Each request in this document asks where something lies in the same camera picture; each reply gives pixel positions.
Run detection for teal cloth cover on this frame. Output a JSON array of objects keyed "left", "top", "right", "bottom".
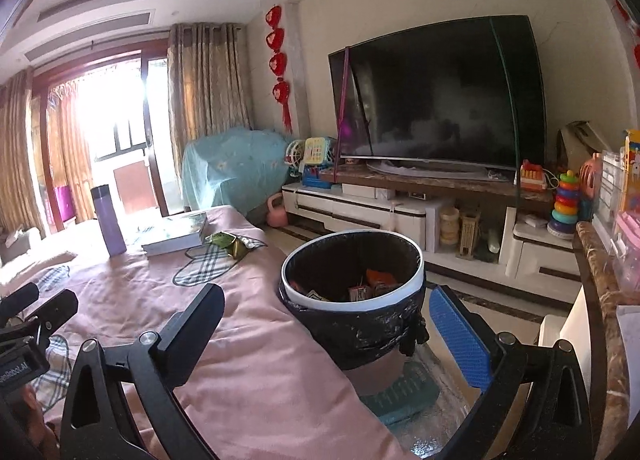
[{"left": 181, "top": 127, "right": 301, "bottom": 213}]

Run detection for white television cabinet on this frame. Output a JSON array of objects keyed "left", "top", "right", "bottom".
[{"left": 281, "top": 182, "right": 583, "bottom": 285}]

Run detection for small wooden toy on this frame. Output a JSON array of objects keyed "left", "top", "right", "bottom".
[{"left": 459, "top": 212, "right": 482, "bottom": 258}]

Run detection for beige curtain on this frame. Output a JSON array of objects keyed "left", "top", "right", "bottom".
[{"left": 167, "top": 22, "right": 251, "bottom": 181}]

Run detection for red toy telephone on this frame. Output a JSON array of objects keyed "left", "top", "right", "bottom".
[{"left": 520, "top": 160, "right": 548, "bottom": 193}]

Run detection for yellow blue toy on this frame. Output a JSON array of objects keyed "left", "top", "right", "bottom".
[{"left": 302, "top": 136, "right": 338, "bottom": 188}]

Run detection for teal slipper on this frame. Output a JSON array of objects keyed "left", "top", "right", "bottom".
[{"left": 357, "top": 360, "right": 441, "bottom": 426}]

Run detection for pink kettlebell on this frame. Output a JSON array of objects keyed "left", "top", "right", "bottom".
[{"left": 266, "top": 193, "right": 287, "bottom": 227}]

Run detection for purple thermos bottle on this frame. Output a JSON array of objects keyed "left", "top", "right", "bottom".
[{"left": 90, "top": 185, "right": 128, "bottom": 258}]

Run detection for red hanging ornament string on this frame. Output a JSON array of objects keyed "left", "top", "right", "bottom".
[{"left": 265, "top": 4, "right": 293, "bottom": 133}]

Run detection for brown stone shelf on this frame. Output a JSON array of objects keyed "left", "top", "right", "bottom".
[{"left": 320, "top": 167, "right": 561, "bottom": 203}]

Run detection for trash bin with black liner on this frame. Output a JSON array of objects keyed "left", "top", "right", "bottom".
[{"left": 277, "top": 230, "right": 428, "bottom": 371}]

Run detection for white round toy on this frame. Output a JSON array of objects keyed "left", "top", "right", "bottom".
[{"left": 285, "top": 140, "right": 306, "bottom": 175}]

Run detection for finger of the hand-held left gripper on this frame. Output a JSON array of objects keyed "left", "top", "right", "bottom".
[
  {"left": 0, "top": 282, "right": 41, "bottom": 321},
  {"left": 7, "top": 289, "right": 79, "bottom": 346}
]

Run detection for stacked yellow round boxes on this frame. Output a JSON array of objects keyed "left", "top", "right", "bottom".
[{"left": 439, "top": 206, "right": 460, "bottom": 245}]

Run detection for green snack packet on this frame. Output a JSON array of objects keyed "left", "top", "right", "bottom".
[{"left": 205, "top": 232, "right": 268, "bottom": 258}]

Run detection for red carton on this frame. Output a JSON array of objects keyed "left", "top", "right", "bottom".
[{"left": 365, "top": 269, "right": 401, "bottom": 297}]

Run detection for black flat television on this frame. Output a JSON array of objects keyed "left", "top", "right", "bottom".
[{"left": 328, "top": 14, "right": 547, "bottom": 171}]

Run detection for pink plastic box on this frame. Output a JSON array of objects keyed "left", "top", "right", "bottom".
[{"left": 615, "top": 212, "right": 640, "bottom": 291}]

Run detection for clear plastic drawer organizer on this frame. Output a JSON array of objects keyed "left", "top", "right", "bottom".
[{"left": 597, "top": 150, "right": 631, "bottom": 241}]

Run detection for magenta box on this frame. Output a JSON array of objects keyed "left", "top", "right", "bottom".
[{"left": 56, "top": 185, "right": 75, "bottom": 223}]

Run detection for orange sheer curtain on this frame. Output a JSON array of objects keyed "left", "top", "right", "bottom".
[{"left": 47, "top": 80, "right": 96, "bottom": 231}]

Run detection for brown marble counter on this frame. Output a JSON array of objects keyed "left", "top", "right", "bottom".
[{"left": 575, "top": 220, "right": 637, "bottom": 460}]

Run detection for pink printed blanket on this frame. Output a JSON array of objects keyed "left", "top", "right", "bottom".
[{"left": 0, "top": 205, "right": 416, "bottom": 460}]

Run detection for person's left hand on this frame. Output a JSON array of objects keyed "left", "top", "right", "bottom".
[{"left": 21, "top": 385, "right": 60, "bottom": 456}]

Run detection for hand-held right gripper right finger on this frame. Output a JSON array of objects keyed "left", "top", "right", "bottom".
[{"left": 427, "top": 285, "right": 608, "bottom": 460}]

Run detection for rainbow ring stacker toy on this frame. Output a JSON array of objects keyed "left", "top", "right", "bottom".
[{"left": 546, "top": 170, "right": 581, "bottom": 239}]

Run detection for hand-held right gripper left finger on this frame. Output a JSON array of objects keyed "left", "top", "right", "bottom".
[{"left": 59, "top": 282, "right": 226, "bottom": 460}]

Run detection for brown paper bag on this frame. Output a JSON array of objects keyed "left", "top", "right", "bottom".
[{"left": 556, "top": 121, "right": 608, "bottom": 175}]

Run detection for thick illustrated book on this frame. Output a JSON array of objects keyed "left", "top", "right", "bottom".
[{"left": 141, "top": 212, "right": 208, "bottom": 257}]

